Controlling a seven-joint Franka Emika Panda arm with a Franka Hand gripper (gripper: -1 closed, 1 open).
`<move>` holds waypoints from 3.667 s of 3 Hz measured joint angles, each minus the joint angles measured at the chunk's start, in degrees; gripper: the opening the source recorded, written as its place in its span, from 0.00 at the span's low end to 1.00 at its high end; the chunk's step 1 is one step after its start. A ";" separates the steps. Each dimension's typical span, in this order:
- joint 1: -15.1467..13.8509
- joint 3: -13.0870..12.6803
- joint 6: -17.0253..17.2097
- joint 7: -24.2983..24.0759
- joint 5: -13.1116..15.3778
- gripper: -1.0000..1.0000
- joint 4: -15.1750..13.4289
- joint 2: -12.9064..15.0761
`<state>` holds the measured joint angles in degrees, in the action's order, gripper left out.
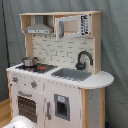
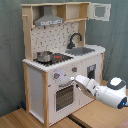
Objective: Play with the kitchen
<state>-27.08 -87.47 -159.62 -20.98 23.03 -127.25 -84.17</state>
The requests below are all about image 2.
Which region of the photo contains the black toy stovetop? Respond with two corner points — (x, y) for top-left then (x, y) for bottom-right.
(35, 53), (71, 66)

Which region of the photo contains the small metal pot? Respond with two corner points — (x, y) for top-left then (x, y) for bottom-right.
(37, 51), (53, 62)

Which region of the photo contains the red left stove knob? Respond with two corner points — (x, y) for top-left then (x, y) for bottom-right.
(54, 73), (60, 79)

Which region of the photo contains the wooden toy kitchen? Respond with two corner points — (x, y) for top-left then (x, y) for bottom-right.
(19, 1), (112, 128)

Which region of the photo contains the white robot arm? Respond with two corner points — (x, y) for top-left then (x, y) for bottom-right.
(71, 75), (128, 109)

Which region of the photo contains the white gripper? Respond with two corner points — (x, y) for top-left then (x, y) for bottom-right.
(70, 75), (100, 98)

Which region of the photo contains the white dishwasher cabinet door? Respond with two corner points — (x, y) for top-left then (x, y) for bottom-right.
(81, 56), (102, 82)

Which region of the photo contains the grey toy sink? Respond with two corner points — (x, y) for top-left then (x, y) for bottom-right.
(66, 47), (94, 56)

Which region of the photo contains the white microwave door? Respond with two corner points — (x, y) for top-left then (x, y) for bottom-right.
(87, 3), (111, 21)

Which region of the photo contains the white oven door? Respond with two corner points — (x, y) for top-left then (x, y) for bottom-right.
(49, 81), (79, 117)

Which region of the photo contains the red stove knob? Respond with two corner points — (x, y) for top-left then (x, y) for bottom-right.
(72, 66), (77, 72)
(54, 73), (60, 79)

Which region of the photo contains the red right stove knob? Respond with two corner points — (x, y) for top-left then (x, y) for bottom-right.
(72, 66), (77, 72)

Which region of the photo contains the black toy faucet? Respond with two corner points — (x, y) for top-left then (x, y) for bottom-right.
(67, 33), (82, 49)

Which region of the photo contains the grey range hood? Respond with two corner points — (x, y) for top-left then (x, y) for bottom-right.
(35, 5), (64, 27)

